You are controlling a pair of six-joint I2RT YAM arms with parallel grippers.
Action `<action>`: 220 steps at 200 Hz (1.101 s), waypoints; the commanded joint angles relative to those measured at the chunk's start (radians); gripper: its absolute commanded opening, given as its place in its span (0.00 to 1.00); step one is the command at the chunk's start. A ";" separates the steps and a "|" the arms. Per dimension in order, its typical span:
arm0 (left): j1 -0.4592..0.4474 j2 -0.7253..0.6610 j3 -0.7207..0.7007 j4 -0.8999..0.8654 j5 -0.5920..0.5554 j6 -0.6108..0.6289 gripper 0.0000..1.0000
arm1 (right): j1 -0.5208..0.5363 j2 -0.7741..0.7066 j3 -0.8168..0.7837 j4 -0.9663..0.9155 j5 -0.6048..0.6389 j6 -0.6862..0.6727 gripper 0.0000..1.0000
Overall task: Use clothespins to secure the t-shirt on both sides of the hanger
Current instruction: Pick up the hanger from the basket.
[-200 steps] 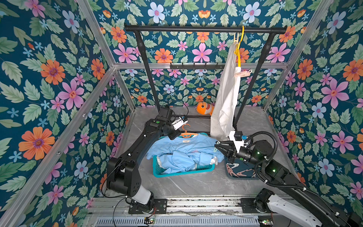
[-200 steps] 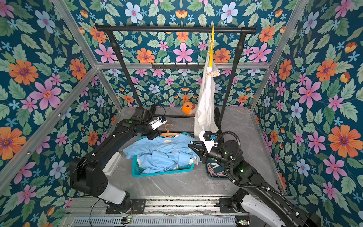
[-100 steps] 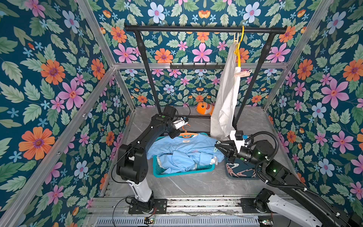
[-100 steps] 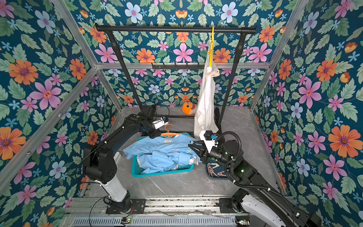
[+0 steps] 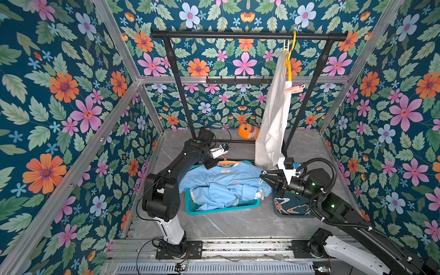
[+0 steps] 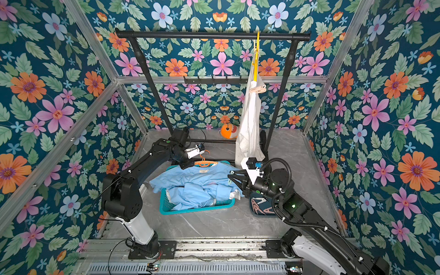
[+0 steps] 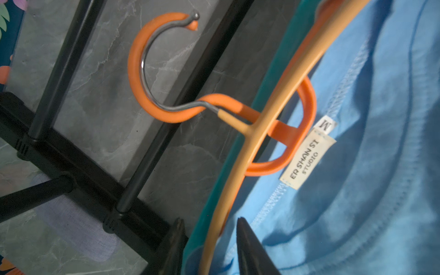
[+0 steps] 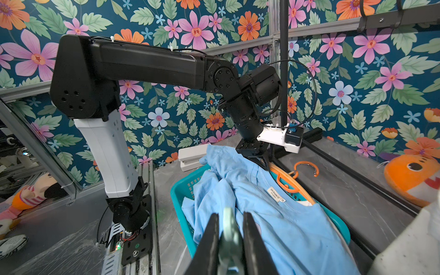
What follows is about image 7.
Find tan orange plastic hanger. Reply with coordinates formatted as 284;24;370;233
198;1;368;275

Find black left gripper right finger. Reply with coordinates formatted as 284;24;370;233
236;217;280;275

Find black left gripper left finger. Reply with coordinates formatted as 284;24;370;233
141;218;187;275

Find light blue garment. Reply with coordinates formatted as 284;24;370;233
210;1;440;275

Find black clothes rack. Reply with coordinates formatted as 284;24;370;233
1;1;238;275

